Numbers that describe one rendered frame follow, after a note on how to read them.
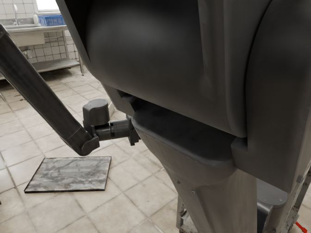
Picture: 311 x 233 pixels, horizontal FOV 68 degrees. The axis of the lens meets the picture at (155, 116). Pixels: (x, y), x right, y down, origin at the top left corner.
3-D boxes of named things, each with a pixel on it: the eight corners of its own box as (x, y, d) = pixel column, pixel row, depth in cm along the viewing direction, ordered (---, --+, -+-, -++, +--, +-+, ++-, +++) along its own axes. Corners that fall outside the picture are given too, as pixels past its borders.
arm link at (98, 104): (67, 143, 67) (83, 156, 62) (59, 108, 62) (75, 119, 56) (101, 127, 75) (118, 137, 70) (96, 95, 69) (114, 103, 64)
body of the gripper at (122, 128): (134, 117, 67) (109, 120, 65) (136, 145, 71) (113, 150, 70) (131, 107, 72) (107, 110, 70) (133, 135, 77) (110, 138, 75)
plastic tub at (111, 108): (98, 108, 301) (97, 97, 293) (115, 109, 300) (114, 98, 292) (91, 119, 275) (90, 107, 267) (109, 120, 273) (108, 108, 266)
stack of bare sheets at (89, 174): (24, 193, 173) (23, 190, 171) (45, 159, 208) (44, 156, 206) (104, 190, 175) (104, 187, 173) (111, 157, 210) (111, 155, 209)
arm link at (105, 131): (91, 136, 72) (92, 146, 68) (88, 117, 69) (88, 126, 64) (113, 132, 74) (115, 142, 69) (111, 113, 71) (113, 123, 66)
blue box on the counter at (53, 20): (46, 26, 371) (44, 16, 365) (39, 24, 390) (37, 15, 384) (70, 24, 396) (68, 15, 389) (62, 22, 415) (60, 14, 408)
